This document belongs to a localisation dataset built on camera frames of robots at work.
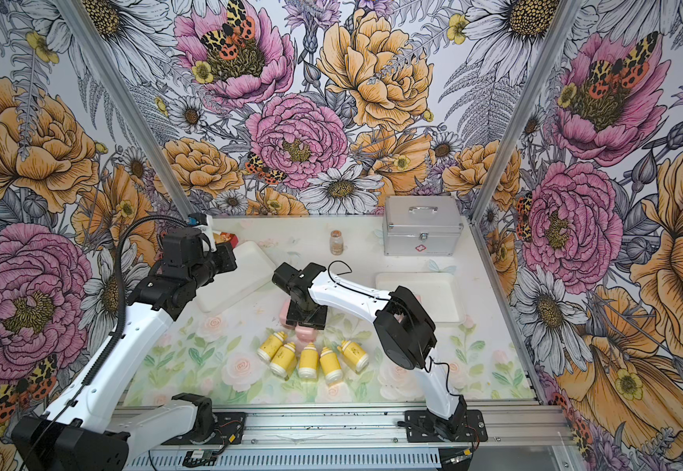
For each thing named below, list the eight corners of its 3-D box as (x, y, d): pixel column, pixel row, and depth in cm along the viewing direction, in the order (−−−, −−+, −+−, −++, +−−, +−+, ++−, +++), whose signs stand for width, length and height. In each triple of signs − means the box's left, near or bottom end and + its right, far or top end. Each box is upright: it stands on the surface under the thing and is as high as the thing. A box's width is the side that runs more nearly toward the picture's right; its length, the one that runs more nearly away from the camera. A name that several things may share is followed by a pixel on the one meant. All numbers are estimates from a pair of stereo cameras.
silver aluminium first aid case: (384, 258, 112) (389, 226, 98) (380, 212, 128) (384, 178, 115) (456, 259, 112) (471, 226, 99) (443, 212, 128) (454, 179, 115)
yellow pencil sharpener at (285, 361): (274, 375, 84) (268, 365, 78) (289, 349, 89) (285, 338, 83) (286, 382, 83) (281, 372, 77) (301, 355, 88) (298, 344, 81)
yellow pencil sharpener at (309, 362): (301, 382, 83) (298, 373, 77) (304, 352, 88) (301, 342, 82) (318, 382, 83) (315, 373, 77) (320, 352, 88) (318, 342, 82)
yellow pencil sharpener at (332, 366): (329, 388, 82) (328, 380, 76) (319, 360, 87) (317, 350, 81) (345, 381, 83) (345, 372, 77) (334, 353, 88) (333, 343, 82)
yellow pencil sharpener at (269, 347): (262, 362, 86) (255, 352, 80) (279, 338, 91) (274, 327, 85) (272, 368, 85) (267, 359, 79) (290, 344, 90) (286, 333, 84)
